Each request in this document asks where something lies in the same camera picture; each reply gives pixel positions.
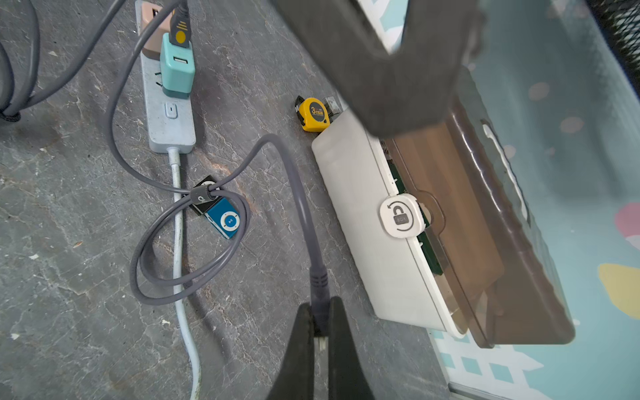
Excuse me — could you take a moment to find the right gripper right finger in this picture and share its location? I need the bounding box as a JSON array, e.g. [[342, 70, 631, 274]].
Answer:
[[328, 297, 374, 400]]

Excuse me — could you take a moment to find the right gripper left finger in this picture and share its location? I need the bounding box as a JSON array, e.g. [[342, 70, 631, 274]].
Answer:
[[267, 303, 315, 400]]

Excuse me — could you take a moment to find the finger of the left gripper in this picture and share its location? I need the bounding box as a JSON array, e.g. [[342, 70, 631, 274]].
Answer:
[[273, 0, 485, 138]]

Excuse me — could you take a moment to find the grey USB cable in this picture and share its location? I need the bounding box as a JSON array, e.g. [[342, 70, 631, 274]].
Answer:
[[0, 0, 126, 124], [103, 0, 331, 336]]

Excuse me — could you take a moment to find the teal USB charger adapter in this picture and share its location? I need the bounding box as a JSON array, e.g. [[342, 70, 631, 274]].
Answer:
[[160, 33, 196, 99]]

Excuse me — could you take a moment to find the pink USB charger adapter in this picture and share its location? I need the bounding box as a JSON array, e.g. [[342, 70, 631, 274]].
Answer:
[[141, 0, 173, 61]]

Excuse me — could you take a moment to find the black relay module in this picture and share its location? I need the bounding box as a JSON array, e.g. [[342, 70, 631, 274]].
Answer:
[[323, 96, 343, 117]]

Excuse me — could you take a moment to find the yellow tape measure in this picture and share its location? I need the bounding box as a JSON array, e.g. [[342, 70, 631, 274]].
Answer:
[[294, 96, 330, 133]]

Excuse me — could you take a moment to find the white toolbox brown lid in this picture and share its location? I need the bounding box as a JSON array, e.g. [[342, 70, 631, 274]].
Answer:
[[312, 70, 576, 348]]

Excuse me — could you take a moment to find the blue mp3 player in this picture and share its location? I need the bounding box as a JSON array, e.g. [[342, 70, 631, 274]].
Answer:
[[204, 198, 241, 239]]

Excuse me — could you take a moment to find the black mp3 player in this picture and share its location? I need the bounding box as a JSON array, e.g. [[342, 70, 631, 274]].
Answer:
[[190, 175, 220, 216]]

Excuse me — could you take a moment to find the white power strip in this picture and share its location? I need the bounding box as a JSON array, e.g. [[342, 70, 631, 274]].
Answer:
[[140, 15, 197, 154]]

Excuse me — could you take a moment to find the black wire mesh basket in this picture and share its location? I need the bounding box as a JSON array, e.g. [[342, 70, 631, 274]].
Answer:
[[586, 0, 639, 97]]

